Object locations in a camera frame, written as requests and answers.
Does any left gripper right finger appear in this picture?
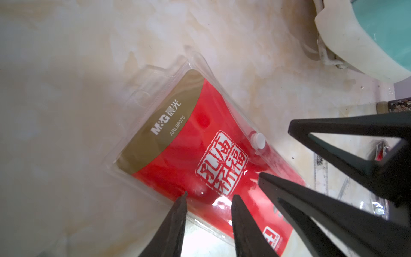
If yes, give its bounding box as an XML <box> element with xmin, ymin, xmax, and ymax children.
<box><xmin>231</xmin><ymin>195</ymin><xmax>278</xmax><ymax>257</ymax></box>

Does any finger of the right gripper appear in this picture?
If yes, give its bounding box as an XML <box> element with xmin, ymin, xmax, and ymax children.
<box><xmin>258</xmin><ymin>172</ymin><xmax>411</xmax><ymax>257</ymax></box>
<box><xmin>288</xmin><ymin>112</ymin><xmax>411</xmax><ymax>202</ymax></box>

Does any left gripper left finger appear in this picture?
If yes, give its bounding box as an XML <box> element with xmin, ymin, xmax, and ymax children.
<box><xmin>139</xmin><ymin>192</ymin><xmax>187</xmax><ymax>257</ymax></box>

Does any red ruler set package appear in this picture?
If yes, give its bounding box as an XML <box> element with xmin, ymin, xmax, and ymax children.
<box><xmin>103</xmin><ymin>52</ymin><xmax>305</xmax><ymax>256</ymax></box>
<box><xmin>375</xmin><ymin>141</ymin><xmax>390</xmax><ymax>161</ymax></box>

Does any spice jar black lid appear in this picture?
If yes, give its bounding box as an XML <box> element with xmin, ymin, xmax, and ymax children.
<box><xmin>376</xmin><ymin>97</ymin><xmax>411</xmax><ymax>114</ymax></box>

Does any mint green toaster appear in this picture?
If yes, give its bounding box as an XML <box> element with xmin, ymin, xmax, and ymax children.
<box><xmin>314</xmin><ymin>1</ymin><xmax>411</xmax><ymax>83</ymax></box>

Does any toaster white power cord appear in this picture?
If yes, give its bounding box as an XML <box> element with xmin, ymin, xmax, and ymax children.
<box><xmin>298</xmin><ymin>31</ymin><xmax>322</xmax><ymax>62</ymax></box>

